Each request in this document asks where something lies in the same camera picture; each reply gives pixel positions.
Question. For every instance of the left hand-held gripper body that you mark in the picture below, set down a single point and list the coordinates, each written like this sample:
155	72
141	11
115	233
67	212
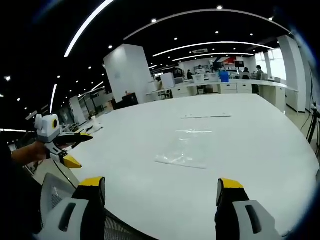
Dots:
46	130

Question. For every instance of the wide white pillar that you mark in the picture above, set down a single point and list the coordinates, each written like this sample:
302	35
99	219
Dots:
291	72

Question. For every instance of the white storage box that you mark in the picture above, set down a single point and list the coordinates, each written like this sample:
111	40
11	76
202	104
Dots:
167	80

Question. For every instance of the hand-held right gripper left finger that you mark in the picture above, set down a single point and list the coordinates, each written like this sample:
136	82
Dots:
75	217

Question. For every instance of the blue box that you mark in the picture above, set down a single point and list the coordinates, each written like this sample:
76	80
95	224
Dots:
224	76

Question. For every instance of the ceiling air vent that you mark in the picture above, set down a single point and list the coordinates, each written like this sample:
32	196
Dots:
200	51

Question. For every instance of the curved ceiling light strip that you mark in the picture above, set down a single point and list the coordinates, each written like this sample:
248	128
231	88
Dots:
82	30

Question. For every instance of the clear resealable plastic bag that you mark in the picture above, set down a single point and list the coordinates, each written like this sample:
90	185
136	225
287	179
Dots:
183	150

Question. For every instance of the long white counter desk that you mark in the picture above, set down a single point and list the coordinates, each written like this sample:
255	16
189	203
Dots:
232	87

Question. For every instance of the white crumpled bag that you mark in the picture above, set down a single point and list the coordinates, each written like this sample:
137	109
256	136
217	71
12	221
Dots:
96	125

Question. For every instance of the black tripod stand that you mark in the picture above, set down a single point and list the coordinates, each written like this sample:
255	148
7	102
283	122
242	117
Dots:
312	125

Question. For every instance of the grey mesh office chair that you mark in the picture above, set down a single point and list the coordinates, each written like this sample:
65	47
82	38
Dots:
53	190

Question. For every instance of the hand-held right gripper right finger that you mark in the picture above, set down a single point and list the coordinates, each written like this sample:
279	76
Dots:
240	217

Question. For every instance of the black low cabinet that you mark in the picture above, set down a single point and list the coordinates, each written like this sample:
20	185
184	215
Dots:
128	100

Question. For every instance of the white square pillar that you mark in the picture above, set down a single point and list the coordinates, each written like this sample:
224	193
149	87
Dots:
127	72

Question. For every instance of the person's left hand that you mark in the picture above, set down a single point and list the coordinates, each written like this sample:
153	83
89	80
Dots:
28	153

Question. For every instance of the clear flat plastic strip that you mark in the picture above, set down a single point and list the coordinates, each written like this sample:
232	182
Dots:
207	116

